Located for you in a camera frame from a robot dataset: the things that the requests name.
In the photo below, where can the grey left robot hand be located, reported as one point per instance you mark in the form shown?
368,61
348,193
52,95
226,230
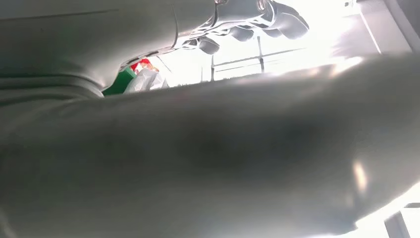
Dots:
98,39

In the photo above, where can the grey package bag red stripe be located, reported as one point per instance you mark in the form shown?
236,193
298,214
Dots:
144,70

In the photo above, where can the large crumpled grey package bag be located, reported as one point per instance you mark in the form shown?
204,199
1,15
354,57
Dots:
210,157

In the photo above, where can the green plastic crate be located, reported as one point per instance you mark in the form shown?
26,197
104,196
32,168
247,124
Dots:
118,83

